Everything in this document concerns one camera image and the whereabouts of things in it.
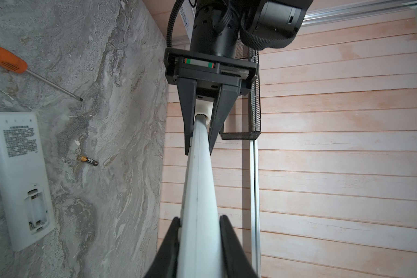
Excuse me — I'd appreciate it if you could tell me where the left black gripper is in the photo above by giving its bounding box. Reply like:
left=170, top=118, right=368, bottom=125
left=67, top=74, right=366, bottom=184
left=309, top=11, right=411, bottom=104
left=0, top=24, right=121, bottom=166
left=163, top=47, right=259, bottom=155

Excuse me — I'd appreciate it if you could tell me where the white remote control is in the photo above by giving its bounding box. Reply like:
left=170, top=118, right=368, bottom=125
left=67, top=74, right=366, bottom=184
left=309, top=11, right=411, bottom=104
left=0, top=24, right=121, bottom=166
left=0, top=112, right=55, bottom=251
left=177, top=100, right=225, bottom=278

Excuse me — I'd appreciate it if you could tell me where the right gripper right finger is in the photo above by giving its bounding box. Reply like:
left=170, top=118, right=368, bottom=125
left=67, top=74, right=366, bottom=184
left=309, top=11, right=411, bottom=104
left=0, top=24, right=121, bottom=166
left=220, top=215, right=258, bottom=278

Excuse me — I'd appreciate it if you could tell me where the black corrugated cable conduit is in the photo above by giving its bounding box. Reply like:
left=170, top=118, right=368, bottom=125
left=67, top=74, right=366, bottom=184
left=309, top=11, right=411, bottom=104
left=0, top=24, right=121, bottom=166
left=166, top=0, right=185, bottom=48

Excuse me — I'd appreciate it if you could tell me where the orange handled screwdriver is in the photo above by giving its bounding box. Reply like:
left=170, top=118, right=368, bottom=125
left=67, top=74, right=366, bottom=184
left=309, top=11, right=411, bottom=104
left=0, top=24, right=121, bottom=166
left=0, top=47, right=83, bottom=102

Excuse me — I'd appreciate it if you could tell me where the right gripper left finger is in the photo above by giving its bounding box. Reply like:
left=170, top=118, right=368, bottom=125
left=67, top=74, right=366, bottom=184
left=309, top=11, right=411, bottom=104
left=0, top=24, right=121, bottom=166
left=144, top=217, right=181, bottom=278

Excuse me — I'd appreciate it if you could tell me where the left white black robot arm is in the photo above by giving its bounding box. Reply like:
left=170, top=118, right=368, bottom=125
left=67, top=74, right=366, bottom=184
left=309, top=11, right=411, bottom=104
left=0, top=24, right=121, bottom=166
left=164, top=1, right=312, bottom=150

